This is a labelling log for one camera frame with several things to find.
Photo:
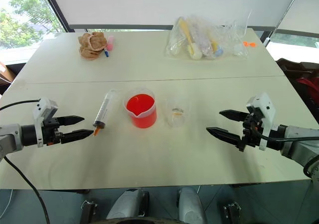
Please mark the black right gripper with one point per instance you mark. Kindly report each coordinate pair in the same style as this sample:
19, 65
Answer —
251, 132

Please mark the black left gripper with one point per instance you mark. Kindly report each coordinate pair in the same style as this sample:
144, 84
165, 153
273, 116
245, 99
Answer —
51, 132

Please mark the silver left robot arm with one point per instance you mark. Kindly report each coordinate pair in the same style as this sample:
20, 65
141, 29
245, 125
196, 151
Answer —
12, 137

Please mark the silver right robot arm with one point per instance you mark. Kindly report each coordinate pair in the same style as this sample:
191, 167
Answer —
296, 144

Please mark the clear plastic syringe orange tip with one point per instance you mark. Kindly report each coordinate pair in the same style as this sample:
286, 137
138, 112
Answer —
103, 112

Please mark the small clear plastic cup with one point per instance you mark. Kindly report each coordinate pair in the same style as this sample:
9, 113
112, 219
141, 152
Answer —
176, 113

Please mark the beaker of red liquid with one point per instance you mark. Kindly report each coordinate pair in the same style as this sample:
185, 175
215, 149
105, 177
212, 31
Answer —
140, 108

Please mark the blue white sponge brush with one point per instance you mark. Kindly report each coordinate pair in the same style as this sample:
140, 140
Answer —
216, 48

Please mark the blue marker pen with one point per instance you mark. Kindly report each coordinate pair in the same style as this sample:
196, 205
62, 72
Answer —
106, 52

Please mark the black metal table latch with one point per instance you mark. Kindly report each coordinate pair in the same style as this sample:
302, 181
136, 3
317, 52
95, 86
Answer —
87, 210
232, 210

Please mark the small orange plastic piece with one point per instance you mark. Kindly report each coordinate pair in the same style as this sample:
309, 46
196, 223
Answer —
249, 44

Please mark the crumpled brown cloth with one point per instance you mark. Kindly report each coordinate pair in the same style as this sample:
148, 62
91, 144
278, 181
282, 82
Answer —
91, 45

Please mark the black red chair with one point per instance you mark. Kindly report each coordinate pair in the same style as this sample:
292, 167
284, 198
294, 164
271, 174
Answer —
302, 82

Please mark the silver right robot leg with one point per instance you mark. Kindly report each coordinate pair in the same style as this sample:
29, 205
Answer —
190, 205

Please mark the silver robot leg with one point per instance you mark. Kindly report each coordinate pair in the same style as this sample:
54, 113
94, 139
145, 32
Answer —
128, 206
190, 205

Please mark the clear plastic bag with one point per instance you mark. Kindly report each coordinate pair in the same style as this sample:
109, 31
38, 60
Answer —
207, 38

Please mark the yellow sponge bottle brush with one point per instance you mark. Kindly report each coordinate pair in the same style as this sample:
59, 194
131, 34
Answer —
190, 41

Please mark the small pink bottle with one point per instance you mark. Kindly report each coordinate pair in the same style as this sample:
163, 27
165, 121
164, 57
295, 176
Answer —
110, 42

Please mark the silver left robot leg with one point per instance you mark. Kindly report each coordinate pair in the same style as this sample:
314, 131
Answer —
128, 206

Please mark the white roller blind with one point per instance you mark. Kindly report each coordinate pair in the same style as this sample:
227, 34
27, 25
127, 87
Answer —
164, 5

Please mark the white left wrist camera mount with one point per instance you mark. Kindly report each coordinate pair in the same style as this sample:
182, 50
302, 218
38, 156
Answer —
43, 114

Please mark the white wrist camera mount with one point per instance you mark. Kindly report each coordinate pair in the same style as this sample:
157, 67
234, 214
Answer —
43, 114
263, 114

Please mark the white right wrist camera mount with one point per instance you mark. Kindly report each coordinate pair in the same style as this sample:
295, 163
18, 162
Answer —
263, 114

